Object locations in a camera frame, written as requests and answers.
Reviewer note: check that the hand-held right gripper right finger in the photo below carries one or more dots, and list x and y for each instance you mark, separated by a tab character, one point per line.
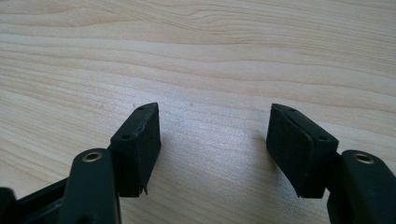
299	152

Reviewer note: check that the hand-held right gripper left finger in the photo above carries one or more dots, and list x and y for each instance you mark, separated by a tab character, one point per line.
140	149

